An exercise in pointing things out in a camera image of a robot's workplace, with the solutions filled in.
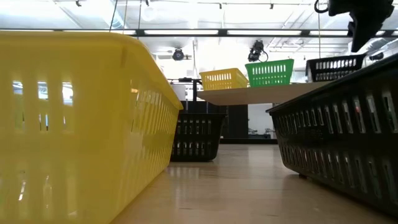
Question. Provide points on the yellow slotted plastic basket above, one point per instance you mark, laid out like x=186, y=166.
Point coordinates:
x=77, y=140
x=239, y=81

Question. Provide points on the black slotted plastic basket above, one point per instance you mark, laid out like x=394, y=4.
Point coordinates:
x=199, y=137
x=342, y=140
x=337, y=70

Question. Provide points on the small black track spotlight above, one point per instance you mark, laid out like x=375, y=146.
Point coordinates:
x=78, y=3

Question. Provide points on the black ceiling spotlight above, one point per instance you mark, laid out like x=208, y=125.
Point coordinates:
x=376, y=56

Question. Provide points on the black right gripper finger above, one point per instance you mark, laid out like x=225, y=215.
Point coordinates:
x=374, y=31
x=357, y=35

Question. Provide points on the black partition wall panels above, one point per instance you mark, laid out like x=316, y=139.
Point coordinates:
x=236, y=124

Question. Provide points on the black overhead camera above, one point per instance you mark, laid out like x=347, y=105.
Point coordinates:
x=255, y=49

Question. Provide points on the wooden shelf with black legs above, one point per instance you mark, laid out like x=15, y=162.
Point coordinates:
x=248, y=95

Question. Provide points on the round black ceiling fixture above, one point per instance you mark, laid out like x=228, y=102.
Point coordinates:
x=178, y=54

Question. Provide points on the silver ceiling air duct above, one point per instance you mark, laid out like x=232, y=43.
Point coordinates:
x=115, y=20

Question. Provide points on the green slotted plastic basket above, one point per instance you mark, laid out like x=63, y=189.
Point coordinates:
x=269, y=81

